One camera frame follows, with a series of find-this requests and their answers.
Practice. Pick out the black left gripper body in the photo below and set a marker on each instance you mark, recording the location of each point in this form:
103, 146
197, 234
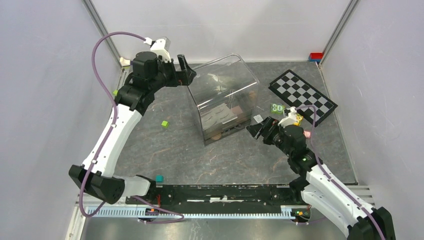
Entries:
167, 76

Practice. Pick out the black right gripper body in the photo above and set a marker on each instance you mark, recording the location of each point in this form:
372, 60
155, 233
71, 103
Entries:
275, 135

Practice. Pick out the pink spray bottle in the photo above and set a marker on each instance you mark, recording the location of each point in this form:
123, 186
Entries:
307, 134

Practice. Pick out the pink compact case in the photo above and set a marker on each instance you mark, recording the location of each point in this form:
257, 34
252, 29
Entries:
240, 112

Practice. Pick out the eyebrow stencil card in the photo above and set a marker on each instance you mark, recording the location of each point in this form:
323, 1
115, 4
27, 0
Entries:
220, 114

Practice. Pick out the round peach powder puff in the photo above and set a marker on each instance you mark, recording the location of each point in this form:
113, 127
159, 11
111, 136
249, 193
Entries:
217, 137

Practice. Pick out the clear acrylic drawer organizer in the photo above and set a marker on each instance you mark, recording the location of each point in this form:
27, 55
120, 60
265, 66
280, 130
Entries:
225, 80

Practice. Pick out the white cosmetic tube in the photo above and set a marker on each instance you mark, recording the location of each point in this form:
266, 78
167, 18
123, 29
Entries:
258, 118

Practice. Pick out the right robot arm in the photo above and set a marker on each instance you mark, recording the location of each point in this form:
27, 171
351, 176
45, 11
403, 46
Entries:
319, 188

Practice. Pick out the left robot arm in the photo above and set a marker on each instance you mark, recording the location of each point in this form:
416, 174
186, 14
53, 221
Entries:
95, 176

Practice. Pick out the yellow owl card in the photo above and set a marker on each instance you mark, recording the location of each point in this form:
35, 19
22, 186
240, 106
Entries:
298, 120

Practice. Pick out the small wooden toy blocks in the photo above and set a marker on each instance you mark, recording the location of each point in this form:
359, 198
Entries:
124, 62

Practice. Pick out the green owl card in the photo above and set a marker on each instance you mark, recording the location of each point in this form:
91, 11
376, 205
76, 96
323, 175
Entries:
277, 109

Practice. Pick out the black white checkerboard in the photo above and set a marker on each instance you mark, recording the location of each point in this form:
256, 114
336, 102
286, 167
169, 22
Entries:
296, 92

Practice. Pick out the lime green cube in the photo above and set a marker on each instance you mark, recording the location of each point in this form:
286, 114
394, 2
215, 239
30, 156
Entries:
165, 124

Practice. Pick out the red blue blocks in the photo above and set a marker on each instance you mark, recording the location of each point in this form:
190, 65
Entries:
315, 57

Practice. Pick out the teal cube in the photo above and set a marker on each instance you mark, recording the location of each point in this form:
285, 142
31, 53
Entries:
159, 179

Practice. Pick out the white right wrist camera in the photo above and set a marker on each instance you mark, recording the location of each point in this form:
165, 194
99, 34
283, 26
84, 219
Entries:
291, 119

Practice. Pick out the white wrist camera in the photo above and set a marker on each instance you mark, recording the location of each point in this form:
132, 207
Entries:
160, 47
291, 119

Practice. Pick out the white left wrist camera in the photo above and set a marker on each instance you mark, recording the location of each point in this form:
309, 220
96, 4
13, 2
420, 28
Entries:
160, 47

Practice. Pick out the aluminium frame rail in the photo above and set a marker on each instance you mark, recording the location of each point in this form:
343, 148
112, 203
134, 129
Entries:
101, 27

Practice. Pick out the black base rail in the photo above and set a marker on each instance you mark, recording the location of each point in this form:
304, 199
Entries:
219, 199

